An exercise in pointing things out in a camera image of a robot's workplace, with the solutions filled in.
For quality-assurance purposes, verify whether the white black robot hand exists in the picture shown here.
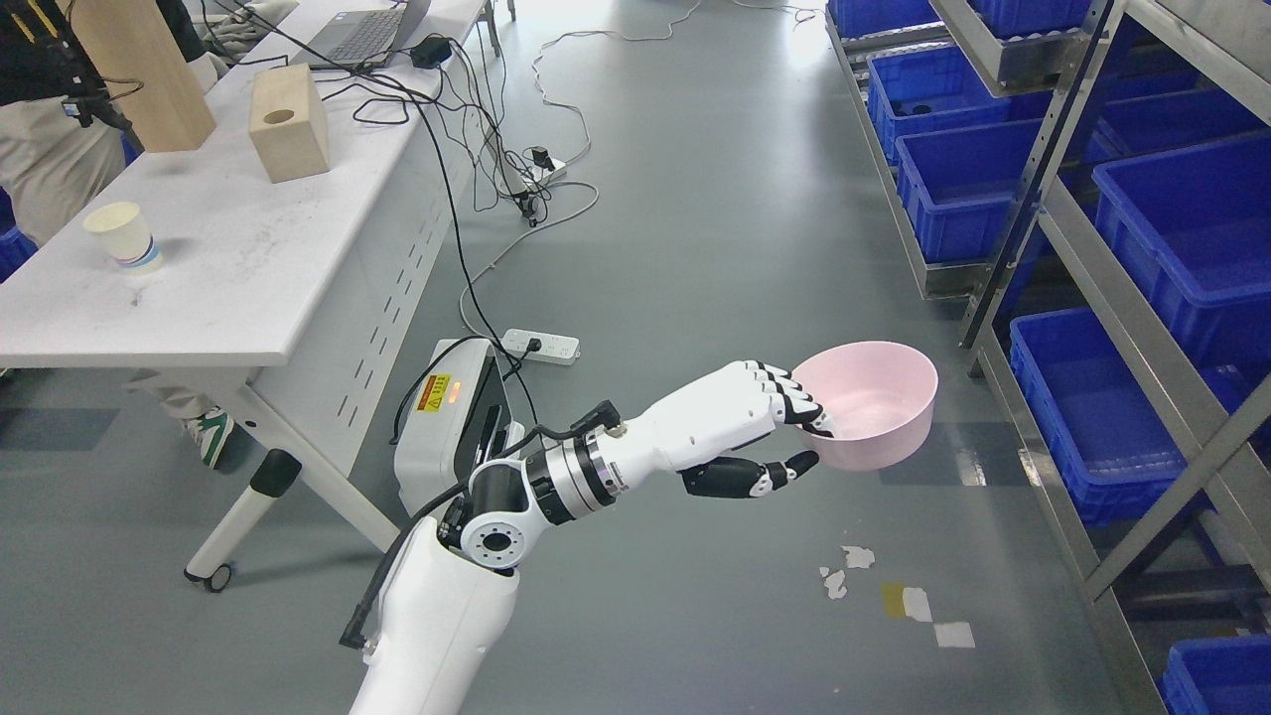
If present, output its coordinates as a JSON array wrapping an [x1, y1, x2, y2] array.
[[596, 359, 838, 500]]

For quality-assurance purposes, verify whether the person in beige trousers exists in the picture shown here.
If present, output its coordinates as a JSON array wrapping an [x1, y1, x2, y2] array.
[[1, 1, 235, 469]]

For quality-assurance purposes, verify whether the black power adapter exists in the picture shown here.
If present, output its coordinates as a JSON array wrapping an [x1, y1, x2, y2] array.
[[407, 36, 454, 70]]

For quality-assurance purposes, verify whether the tall wooden block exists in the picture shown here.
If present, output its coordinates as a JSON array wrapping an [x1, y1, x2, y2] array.
[[64, 1, 216, 152]]

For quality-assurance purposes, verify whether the white power strip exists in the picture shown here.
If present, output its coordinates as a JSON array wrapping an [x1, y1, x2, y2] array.
[[496, 149, 567, 222], [500, 329, 581, 364]]

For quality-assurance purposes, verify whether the paper cup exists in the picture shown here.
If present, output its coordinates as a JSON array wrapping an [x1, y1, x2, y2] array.
[[81, 201, 165, 276]]

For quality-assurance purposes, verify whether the white grey computer unit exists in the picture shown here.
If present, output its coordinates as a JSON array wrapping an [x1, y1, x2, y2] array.
[[393, 338, 525, 514]]

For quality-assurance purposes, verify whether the steel shelf rack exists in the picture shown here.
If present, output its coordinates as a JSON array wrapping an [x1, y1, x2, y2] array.
[[825, 1, 1270, 714]]

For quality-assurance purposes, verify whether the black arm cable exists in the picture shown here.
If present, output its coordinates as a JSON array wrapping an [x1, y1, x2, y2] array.
[[339, 400, 623, 650]]

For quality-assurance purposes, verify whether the grey laptop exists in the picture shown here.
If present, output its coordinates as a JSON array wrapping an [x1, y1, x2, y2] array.
[[290, 1, 432, 70]]

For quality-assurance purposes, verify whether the small wooden block with hole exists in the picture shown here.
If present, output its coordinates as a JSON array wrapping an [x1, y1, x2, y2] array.
[[248, 63, 330, 183]]

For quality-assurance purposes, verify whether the white desk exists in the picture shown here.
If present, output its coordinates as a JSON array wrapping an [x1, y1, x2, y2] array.
[[0, 0, 517, 594]]

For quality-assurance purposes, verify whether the pink plastic bowl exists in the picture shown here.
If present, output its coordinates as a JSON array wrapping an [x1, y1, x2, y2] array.
[[791, 342, 938, 472]]

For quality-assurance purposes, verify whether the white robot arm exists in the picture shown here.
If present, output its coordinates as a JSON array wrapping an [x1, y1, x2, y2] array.
[[341, 425, 628, 714]]

